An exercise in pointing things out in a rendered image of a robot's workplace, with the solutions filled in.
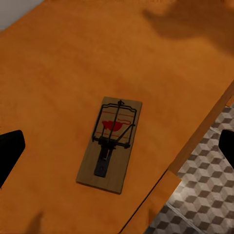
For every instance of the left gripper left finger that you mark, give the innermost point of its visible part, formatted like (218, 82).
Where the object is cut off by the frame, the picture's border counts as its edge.
(12, 145)

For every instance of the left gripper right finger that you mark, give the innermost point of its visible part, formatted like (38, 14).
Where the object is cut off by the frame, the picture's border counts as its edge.
(226, 145)

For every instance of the mousetrap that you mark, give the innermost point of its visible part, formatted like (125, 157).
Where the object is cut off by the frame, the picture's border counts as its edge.
(107, 155)

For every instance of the cabinet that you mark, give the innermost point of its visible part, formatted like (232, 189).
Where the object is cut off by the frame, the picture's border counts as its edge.
(56, 65)

